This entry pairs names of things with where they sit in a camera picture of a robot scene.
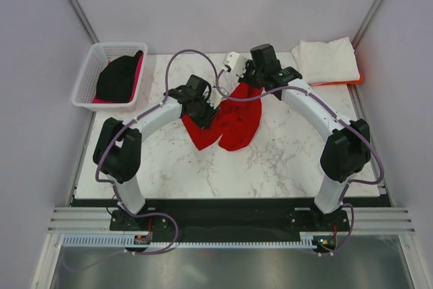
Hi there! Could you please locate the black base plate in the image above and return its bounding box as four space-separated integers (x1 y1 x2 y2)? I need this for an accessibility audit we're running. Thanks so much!
108 197 352 248

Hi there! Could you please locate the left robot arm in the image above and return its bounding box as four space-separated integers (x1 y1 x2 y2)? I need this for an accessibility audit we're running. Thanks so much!
93 75 219 230

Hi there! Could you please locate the folded white t-shirt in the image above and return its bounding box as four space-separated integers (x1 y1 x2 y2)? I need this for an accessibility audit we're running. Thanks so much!
292 37 360 84

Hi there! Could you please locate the purple cable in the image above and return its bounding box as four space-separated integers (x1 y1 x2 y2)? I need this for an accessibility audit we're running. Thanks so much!
214 67 386 257
62 48 226 273

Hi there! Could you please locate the pink t-shirt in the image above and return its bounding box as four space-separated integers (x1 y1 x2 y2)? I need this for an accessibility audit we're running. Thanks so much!
91 52 145 104

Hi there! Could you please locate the white plastic basket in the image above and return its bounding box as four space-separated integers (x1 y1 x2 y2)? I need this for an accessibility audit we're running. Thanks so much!
71 41 148 112

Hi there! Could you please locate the folded orange t-shirt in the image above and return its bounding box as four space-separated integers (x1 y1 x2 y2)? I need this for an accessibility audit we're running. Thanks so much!
310 72 364 86

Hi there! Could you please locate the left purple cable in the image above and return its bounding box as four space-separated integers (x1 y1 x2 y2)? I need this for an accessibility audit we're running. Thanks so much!
62 48 226 273

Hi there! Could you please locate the red t-shirt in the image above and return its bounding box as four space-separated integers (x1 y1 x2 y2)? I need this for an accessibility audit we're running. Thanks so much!
181 99 262 152

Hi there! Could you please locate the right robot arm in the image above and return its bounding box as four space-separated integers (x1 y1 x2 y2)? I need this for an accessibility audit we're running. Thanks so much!
230 43 371 231

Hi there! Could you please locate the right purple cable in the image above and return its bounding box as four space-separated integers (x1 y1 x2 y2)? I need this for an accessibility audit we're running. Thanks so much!
214 67 386 257

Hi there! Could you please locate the aluminium rail frame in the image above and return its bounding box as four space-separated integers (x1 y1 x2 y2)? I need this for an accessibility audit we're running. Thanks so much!
32 143 429 288

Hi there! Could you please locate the white slotted cable duct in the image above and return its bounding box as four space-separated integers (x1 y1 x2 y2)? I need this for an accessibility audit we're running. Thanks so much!
62 234 335 249

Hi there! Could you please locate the black t-shirt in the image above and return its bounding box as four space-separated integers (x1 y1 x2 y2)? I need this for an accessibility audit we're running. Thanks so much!
95 50 143 103

